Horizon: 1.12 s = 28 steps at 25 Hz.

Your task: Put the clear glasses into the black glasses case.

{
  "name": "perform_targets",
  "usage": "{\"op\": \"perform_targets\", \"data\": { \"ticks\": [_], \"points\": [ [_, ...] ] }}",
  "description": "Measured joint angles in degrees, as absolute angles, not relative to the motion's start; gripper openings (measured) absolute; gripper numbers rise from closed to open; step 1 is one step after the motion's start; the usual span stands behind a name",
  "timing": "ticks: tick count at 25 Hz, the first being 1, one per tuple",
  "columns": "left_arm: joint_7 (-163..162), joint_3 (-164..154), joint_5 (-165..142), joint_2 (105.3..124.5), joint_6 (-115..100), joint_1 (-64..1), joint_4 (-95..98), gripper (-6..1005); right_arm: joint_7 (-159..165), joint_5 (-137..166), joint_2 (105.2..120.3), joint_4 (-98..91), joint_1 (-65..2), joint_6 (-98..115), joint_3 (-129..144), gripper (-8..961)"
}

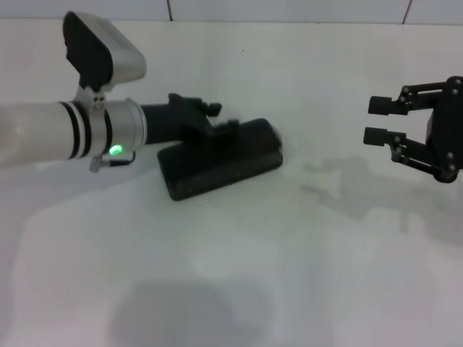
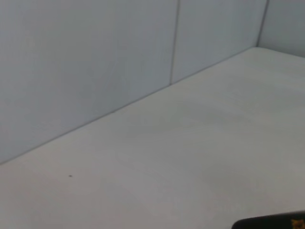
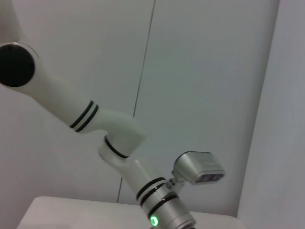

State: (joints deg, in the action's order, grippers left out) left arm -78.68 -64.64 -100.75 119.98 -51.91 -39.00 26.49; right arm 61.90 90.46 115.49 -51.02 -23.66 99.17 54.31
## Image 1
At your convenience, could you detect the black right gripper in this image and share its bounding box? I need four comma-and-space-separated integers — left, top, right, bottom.
362, 75, 463, 184

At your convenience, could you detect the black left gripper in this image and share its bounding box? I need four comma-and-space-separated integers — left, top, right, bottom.
140, 93, 242, 146

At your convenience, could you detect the black glasses case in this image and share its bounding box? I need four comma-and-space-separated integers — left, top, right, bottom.
157, 117, 284, 202

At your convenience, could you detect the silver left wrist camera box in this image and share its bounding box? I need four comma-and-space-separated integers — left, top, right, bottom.
63, 11, 148, 109

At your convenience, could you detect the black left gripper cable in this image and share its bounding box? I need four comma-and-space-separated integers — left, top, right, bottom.
89, 150, 137, 174

